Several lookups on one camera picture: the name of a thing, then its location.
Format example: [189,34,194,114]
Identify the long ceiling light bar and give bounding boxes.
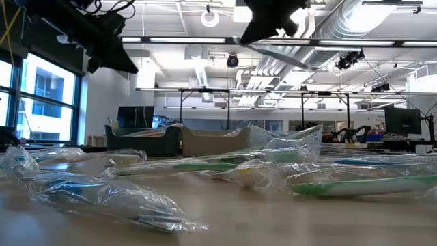
[56,33,437,48]

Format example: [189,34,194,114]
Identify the white ring light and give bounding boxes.
[200,9,220,29]

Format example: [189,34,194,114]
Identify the clear plastic bin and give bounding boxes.
[249,122,324,151]

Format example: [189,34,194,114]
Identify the beige plastic bin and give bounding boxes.
[180,126,253,157]

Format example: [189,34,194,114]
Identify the round silver ventilation duct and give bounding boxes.
[302,0,397,71]

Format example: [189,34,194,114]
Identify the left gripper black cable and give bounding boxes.
[71,0,137,20]

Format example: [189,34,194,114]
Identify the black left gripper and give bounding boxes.
[68,12,139,74]

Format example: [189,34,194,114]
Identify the background black robot arms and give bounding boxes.
[322,124,372,144]

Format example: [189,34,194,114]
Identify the small brown boxes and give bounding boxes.
[87,135,107,148]

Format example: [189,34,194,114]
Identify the black computer monitor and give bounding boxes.
[384,107,422,135]
[117,105,155,129]

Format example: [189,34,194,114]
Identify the blue storage bin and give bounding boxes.
[355,133,386,143]

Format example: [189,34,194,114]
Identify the yellow cable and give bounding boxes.
[0,0,23,69]

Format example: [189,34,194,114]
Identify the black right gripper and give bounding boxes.
[240,0,308,46]

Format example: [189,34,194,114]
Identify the dark green plastic bin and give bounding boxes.
[104,124,182,157]

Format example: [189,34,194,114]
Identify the dark window frame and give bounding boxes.
[0,47,85,145]

